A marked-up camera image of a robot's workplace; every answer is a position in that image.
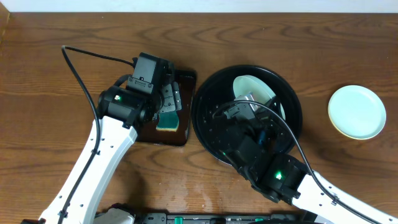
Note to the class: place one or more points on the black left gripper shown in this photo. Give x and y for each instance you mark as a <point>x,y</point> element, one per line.
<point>170,98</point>

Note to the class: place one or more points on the green yellow sponge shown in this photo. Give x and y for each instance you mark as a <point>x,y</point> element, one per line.
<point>168,121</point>

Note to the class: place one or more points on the small green plate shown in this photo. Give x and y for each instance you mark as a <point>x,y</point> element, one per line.
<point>248,83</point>

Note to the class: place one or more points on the large green plate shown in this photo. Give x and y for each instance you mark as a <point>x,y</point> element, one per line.
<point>357,111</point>

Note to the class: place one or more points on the yellow plate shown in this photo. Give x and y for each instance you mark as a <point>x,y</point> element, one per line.
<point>340,131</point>

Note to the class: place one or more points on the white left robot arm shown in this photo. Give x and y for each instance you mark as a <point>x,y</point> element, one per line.
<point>78,199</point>

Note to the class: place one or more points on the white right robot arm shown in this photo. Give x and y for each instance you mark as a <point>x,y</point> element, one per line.
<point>318,195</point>

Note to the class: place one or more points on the rectangular black water tray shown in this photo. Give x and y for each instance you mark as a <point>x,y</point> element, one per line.
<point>186,80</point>

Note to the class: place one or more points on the round black tray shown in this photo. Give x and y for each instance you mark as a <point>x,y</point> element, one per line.
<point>218,89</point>

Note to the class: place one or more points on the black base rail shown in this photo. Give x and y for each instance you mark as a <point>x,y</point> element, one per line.
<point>202,218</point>

